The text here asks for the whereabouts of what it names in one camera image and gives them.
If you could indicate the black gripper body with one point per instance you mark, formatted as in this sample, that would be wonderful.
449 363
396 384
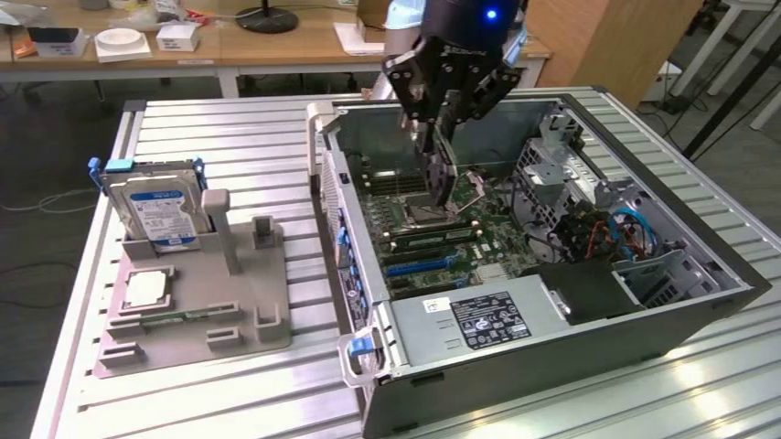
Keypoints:
469 27

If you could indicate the graphics card with black fan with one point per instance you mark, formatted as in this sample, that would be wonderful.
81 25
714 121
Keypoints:
440 178

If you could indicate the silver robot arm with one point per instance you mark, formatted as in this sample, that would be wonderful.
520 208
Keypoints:
401 27

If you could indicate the cardboard box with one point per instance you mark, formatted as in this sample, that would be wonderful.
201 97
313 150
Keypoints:
372 13

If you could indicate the metal socket cover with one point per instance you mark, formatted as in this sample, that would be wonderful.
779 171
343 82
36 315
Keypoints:
475 183

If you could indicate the metal disk bay cage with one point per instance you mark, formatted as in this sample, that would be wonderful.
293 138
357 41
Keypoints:
548 178

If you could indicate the wooden cabinet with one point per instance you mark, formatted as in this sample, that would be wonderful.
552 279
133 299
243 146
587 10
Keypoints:
610 46

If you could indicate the wooden desk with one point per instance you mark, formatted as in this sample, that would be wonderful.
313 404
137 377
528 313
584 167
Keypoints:
273 46

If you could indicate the CPU socket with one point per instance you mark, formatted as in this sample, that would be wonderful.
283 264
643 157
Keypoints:
417 212

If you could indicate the white floor unit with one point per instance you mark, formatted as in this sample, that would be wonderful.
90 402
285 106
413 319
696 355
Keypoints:
662 82

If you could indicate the black lamp base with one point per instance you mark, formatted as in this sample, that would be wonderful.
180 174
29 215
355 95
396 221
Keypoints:
265 20

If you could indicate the RAM stick in motherboard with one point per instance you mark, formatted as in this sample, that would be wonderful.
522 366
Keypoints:
432 238

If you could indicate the green motherboard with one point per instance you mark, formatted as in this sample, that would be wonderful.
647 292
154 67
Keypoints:
493 249

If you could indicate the black expansion slot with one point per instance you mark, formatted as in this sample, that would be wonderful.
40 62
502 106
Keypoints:
415 257

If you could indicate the silver chipset heatsink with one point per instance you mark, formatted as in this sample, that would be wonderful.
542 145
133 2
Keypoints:
492 272

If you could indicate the small white box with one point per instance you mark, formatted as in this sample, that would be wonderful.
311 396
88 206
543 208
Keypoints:
176 36

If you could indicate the clear plastic bag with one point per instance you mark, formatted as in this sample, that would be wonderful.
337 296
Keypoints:
145 16

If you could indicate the metal drive cage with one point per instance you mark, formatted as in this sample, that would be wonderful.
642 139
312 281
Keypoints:
658 274

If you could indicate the white tape roll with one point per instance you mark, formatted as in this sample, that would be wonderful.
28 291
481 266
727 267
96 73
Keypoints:
121 46

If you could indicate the hard disk in blue caddy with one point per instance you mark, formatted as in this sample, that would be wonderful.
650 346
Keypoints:
158 215

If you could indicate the grey power supply with label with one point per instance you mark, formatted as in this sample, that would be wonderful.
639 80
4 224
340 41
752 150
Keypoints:
427 334

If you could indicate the blue case latch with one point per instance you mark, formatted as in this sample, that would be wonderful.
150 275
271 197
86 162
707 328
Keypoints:
359 346

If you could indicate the white box with black top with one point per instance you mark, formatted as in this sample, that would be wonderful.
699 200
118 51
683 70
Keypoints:
57 48

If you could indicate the black open PC case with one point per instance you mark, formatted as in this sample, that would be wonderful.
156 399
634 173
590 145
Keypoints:
548 366

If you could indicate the silver CPU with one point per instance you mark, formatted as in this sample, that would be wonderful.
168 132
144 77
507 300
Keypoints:
145 290

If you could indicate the green RAM stick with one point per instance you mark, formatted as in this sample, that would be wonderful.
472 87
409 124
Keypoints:
176 315

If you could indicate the grey parts rack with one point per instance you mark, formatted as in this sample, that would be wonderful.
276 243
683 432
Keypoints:
201 338

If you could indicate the orange packet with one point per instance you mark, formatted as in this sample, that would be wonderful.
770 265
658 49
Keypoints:
22 48

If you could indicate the silver foil bag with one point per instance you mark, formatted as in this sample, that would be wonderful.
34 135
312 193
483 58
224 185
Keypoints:
24 11

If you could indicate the white desk frame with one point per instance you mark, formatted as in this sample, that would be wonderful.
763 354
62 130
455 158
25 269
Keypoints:
714 48

